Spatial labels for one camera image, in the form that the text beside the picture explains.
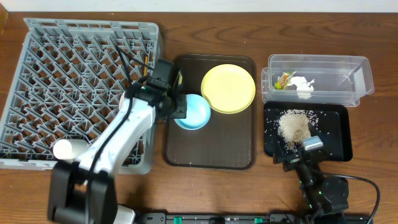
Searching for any grey plastic dish rack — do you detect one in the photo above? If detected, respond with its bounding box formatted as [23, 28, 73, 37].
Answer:
[1, 18, 164, 170]

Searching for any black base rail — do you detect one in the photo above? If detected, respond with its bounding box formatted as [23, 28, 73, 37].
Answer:
[114, 205, 373, 224]

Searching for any pile of rice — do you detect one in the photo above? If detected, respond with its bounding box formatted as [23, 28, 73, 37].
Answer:
[264, 108, 322, 157]

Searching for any black waste tray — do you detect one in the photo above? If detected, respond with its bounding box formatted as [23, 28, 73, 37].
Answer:
[264, 101, 353, 162]

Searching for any light blue bowl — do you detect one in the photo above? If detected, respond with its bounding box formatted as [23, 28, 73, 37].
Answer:
[174, 94, 211, 130]

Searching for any white tissue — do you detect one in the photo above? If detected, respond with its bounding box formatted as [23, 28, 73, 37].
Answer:
[287, 77, 315, 100]

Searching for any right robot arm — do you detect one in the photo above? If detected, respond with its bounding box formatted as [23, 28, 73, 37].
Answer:
[272, 136, 349, 223]

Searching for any pale pink bowl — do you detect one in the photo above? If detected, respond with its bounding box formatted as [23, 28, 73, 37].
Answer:
[53, 139, 88, 161]

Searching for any clear plastic waste bin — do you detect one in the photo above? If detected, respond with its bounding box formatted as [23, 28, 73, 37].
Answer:
[261, 54, 374, 106]

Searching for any green snack wrapper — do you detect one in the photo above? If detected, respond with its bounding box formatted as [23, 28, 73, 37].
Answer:
[274, 71, 296, 90]

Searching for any dark brown serving tray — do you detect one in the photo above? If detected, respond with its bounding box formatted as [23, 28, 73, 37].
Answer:
[163, 54, 257, 170]

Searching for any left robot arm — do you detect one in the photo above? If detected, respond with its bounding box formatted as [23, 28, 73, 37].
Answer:
[47, 59, 187, 224]

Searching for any yellow round plate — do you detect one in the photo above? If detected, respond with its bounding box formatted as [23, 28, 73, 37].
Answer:
[201, 64, 256, 114]

